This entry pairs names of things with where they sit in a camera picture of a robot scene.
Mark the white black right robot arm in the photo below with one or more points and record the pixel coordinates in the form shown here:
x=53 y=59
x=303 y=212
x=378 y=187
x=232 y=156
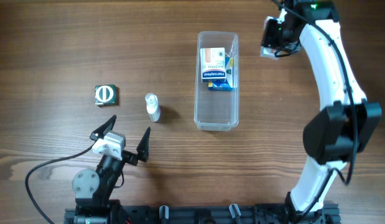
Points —
x=345 y=121

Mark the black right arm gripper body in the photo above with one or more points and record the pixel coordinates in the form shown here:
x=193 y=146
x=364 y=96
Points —
x=271 y=35

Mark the white blue Hansaplast box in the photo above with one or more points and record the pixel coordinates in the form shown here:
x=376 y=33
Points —
x=213 y=65

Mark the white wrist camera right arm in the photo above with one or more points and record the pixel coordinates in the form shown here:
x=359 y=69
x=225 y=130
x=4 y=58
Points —
x=282 y=15

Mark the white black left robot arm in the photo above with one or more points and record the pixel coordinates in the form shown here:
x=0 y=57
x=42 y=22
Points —
x=93 y=187

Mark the blue yellow medicine box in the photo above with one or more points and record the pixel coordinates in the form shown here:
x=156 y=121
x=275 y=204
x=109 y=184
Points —
x=227 y=84

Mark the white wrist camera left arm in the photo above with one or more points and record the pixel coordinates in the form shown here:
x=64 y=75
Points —
x=111 y=145

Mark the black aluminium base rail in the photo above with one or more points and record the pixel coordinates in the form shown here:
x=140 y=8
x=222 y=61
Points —
x=258 y=213

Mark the clear plastic container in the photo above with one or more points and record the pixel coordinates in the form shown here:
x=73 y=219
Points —
x=217 y=110

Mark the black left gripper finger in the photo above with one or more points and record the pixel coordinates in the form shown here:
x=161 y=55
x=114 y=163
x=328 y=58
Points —
x=143 y=146
x=101 y=131

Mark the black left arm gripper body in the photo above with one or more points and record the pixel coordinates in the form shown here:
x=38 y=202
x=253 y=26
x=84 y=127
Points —
x=127 y=154

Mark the green white round-logo box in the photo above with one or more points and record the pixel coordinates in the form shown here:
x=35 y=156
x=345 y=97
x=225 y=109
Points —
x=106 y=95

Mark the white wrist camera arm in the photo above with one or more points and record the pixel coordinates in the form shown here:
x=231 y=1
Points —
x=111 y=145
x=282 y=15

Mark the white glue bottle clear cap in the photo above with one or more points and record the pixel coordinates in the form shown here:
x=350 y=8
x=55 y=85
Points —
x=152 y=107

